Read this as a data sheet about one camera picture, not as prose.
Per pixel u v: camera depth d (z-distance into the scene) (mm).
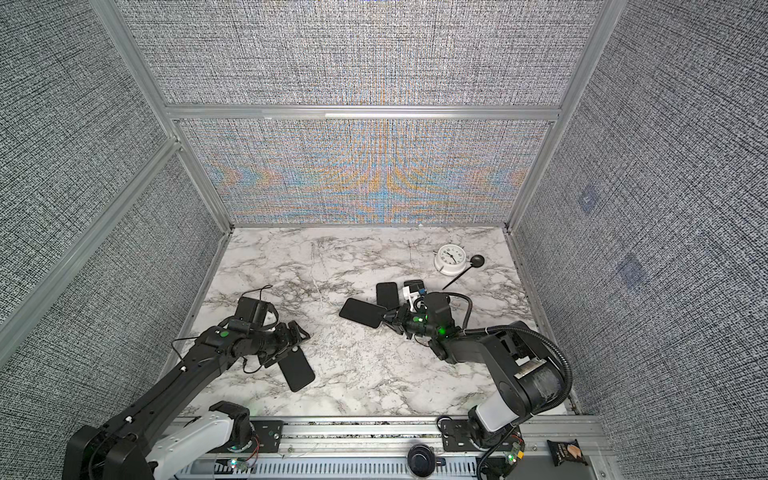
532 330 470
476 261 1064
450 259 1037
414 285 1005
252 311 650
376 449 731
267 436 741
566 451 700
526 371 456
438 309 690
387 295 1001
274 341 712
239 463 702
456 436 729
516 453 688
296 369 836
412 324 773
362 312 879
